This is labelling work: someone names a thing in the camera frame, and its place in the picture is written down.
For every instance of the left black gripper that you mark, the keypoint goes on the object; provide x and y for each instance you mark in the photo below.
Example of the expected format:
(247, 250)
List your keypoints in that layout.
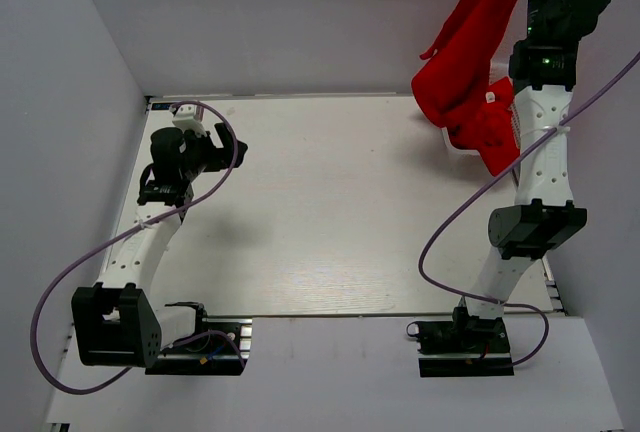
(221, 157)

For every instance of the red t shirt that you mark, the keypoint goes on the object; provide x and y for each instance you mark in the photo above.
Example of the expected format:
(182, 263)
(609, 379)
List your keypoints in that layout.
(453, 81)

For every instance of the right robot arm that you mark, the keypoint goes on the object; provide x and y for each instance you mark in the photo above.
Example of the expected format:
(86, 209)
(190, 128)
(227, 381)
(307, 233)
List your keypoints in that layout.
(543, 215)

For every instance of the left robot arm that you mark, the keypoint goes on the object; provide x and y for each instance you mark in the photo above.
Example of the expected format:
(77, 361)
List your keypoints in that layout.
(115, 322)

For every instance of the red t shirts pile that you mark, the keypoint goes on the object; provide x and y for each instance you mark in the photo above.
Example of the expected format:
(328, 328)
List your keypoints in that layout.
(487, 128)

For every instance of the blue table label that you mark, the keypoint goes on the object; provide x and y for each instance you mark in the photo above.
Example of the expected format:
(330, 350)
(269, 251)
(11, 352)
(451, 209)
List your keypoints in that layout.
(161, 106)

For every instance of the white plastic basket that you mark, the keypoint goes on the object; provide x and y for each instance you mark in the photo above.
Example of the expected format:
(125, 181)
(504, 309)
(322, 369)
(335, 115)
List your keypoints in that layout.
(498, 70)

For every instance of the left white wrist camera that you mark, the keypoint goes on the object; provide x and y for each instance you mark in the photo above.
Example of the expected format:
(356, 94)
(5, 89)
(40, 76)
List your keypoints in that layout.
(189, 118)

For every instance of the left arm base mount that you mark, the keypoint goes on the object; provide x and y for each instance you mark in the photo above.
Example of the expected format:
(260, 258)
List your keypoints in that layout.
(222, 349)

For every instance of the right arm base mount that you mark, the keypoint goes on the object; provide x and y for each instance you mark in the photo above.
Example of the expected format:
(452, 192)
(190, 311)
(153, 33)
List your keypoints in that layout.
(445, 351)

